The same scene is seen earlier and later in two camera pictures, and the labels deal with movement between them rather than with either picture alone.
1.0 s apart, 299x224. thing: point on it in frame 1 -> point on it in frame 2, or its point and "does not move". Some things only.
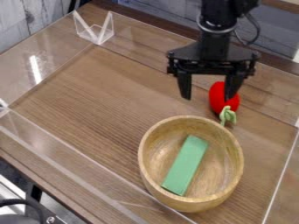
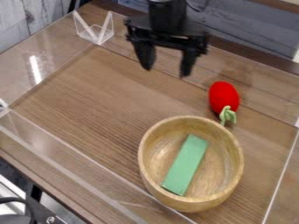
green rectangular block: (185, 165) does not move
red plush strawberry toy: (222, 107) does not move
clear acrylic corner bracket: (95, 33) does not move
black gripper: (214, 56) -> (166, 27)
